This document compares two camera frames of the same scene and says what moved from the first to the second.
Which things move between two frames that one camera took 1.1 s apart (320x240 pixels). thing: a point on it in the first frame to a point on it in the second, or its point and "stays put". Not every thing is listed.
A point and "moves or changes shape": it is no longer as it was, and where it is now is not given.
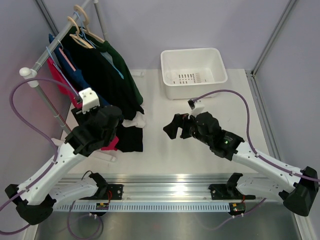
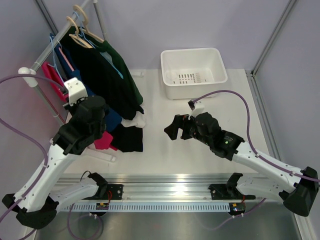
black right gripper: [171, 129] stays put
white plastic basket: [192, 73] stays put
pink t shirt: [62, 83] moves or changes shape
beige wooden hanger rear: [90, 34] stays put
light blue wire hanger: [52, 58] to [55, 65]
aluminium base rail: [158, 187] stays put
